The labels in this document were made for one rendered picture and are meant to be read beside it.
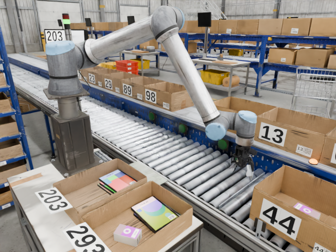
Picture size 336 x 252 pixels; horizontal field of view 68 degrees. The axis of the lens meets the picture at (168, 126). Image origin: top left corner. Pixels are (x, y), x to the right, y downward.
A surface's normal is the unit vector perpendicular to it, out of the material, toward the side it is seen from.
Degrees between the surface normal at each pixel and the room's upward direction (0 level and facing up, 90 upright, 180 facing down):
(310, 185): 90
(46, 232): 0
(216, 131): 94
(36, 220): 0
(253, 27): 90
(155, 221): 0
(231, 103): 90
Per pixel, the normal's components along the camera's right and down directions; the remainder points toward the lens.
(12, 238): 0.00, -0.93
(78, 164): 0.67, 0.28
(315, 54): -0.78, 0.23
